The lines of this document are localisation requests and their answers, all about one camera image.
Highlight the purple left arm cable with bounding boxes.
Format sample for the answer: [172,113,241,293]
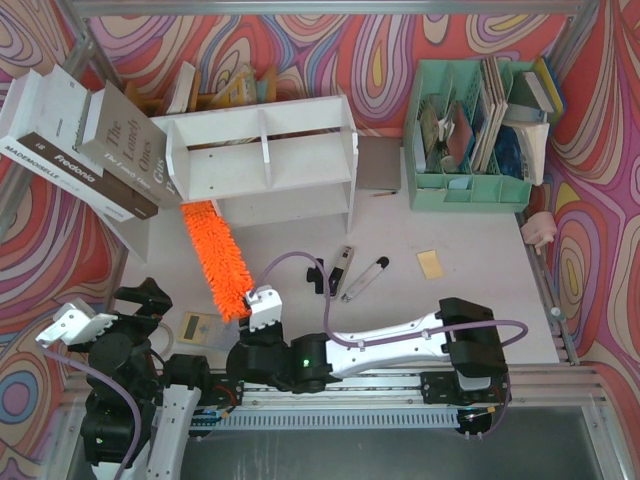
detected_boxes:
[39,344,144,479]

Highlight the green plastic desk organizer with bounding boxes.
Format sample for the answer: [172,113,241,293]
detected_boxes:
[403,57,532,213]

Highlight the black T-shaped clip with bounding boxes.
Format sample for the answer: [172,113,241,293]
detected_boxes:
[306,258,326,295]

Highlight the clear tape roll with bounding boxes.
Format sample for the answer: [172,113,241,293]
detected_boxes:
[151,322,175,358]

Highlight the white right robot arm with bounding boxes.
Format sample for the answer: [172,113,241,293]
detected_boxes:
[226,297,508,394]

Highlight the black marker pen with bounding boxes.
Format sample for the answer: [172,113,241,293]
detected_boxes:
[341,256,390,303]

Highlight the white Fredonia book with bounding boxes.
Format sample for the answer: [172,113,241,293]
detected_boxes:
[1,65,158,222]

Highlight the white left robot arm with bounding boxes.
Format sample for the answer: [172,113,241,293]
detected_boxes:
[74,277,212,479]

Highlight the orange microfiber duster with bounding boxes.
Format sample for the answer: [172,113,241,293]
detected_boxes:
[180,201,254,323]

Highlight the white wooden bookshelf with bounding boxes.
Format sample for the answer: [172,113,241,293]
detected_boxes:
[153,95,358,228]

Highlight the pink plastic object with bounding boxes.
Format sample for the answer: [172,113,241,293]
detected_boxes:
[521,211,557,255]

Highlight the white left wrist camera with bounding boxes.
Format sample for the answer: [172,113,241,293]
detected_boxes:
[36,298,118,348]

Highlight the books behind shelf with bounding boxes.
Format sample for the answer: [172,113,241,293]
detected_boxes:
[124,62,277,117]

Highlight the light blue calculator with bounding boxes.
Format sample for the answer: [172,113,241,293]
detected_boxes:
[177,312,239,350]

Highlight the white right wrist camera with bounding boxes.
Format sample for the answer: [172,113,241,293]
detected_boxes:
[245,285,282,332]

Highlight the black and clear stapler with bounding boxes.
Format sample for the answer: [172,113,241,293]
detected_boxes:
[328,266,344,298]

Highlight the small pencil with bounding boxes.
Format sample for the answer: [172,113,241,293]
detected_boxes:
[370,191,398,198]

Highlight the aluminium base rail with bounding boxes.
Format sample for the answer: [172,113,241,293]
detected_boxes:
[64,364,609,411]

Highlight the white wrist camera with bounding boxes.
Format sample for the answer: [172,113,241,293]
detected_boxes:
[245,285,282,332]
[36,298,118,348]

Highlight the tan sticky note pad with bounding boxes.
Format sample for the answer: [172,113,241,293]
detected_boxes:
[417,250,444,280]

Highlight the grey hardcover book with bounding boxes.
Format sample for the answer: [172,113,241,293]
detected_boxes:
[78,82,182,209]

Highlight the books in organizer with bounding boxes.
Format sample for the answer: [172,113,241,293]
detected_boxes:
[407,56,566,185]

